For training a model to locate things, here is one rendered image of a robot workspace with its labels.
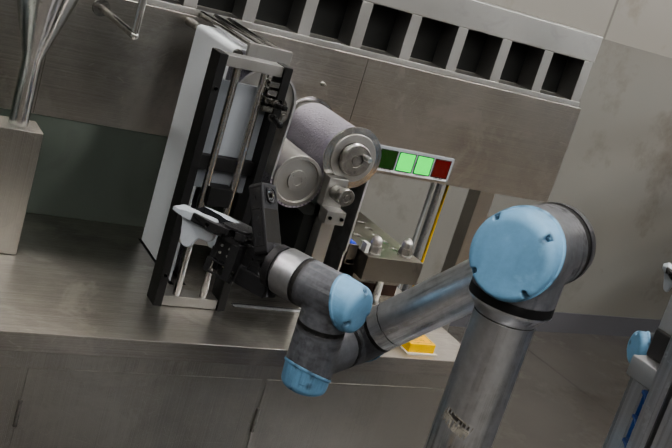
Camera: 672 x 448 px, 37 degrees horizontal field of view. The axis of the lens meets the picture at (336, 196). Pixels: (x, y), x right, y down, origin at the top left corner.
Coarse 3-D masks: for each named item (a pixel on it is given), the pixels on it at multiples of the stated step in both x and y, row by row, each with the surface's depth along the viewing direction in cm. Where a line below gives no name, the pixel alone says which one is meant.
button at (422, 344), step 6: (420, 336) 229; (408, 342) 225; (414, 342) 225; (420, 342) 226; (426, 342) 227; (432, 342) 228; (408, 348) 224; (414, 348) 225; (420, 348) 225; (426, 348) 226; (432, 348) 227
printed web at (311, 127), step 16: (240, 80) 214; (304, 112) 245; (320, 112) 242; (288, 128) 222; (304, 128) 241; (320, 128) 236; (336, 128) 232; (272, 144) 227; (304, 144) 240; (320, 144) 233; (272, 160) 226; (320, 160) 232; (272, 176) 225; (176, 272) 228
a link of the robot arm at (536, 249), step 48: (480, 240) 130; (528, 240) 126; (576, 240) 132; (480, 288) 131; (528, 288) 126; (480, 336) 133; (528, 336) 133; (480, 384) 133; (432, 432) 139; (480, 432) 135
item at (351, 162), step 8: (352, 144) 229; (360, 144) 230; (344, 152) 228; (352, 152) 229; (360, 152) 230; (368, 152) 231; (344, 160) 229; (352, 160) 230; (360, 160) 230; (344, 168) 229; (352, 168) 230; (360, 168) 231
